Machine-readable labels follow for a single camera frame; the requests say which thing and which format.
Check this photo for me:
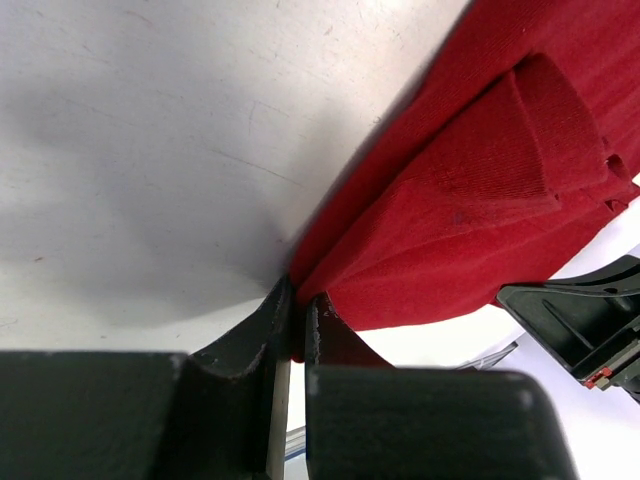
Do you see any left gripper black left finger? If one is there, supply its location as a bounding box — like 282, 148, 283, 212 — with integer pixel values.
1, 278, 293, 479

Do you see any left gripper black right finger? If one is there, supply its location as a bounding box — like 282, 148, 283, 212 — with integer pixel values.
305, 295, 576, 479

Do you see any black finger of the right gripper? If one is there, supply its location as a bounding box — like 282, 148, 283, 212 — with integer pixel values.
496, 255, 639, 400

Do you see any dark red t-shirt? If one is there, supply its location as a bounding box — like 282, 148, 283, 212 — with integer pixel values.
290, 1, 639, 331

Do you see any aluminium rail frame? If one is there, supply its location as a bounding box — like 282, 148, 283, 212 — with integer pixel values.
284, 426, 306, 461

